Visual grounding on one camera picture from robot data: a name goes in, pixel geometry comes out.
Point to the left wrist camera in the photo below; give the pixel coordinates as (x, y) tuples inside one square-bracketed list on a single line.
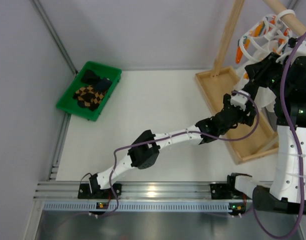
[(240, 99)]

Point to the white cloth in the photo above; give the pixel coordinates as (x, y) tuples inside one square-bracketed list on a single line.
[(265, 97)]

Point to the white slotted cable duct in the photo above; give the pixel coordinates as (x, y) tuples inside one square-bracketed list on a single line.
[(135, 206)]

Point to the brown argyle sock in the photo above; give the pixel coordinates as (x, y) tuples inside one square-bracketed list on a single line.
[(84, 96), (96, 98)]

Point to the dark navy sock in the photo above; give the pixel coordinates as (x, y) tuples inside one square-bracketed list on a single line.
[(103, 85)]

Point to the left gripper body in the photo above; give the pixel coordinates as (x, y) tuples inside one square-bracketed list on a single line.
[(248, 110)]

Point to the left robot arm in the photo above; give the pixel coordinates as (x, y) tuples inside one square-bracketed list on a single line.
[(144, 151)]

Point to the green plastic tray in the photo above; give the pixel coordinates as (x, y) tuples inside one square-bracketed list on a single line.
[(69, 105)]

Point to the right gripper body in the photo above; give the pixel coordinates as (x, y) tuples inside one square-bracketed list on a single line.
[(263, 69)]

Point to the wooden rack frame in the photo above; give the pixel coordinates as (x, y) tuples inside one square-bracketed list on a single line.
[(214, 83)]

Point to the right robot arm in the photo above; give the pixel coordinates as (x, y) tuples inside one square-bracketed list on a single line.
[(287, 81)]

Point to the aluminium mounting rail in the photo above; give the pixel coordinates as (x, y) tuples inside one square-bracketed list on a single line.
[(130, 191)]

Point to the white clip hanger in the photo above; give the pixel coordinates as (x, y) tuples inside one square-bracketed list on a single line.
[(270, 35)]

